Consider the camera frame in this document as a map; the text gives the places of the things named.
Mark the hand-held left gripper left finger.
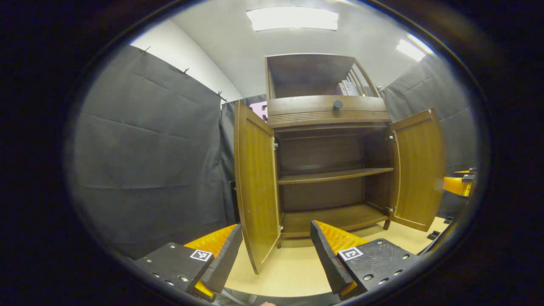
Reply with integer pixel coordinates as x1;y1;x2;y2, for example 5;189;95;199
135;224;244;300

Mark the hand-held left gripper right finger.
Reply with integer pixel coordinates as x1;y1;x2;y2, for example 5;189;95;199
309;220;422;300

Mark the wooden shoe cabinet door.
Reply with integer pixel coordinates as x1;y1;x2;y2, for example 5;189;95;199
389;108;447;232
234;101;282;275

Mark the black door handle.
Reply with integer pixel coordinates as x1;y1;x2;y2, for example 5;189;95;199
229;181;237;224

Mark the wooden double-door shoe cabinet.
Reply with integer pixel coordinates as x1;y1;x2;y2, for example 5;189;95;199
266;53;396;249

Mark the wooden cabinet shelf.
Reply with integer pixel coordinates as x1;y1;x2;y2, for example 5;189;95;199
278;167;395;185

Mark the wooden cabinet drawer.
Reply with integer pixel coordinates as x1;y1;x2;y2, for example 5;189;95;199
268;96;391;129

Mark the small ceiling light panel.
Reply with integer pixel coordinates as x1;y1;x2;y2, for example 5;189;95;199
396;34;434;62

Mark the black backdrop cloth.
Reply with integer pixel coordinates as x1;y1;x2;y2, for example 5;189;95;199
70;45;479;258

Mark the large ceiling light panel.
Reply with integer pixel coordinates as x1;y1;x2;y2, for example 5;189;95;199
246;6;339;31

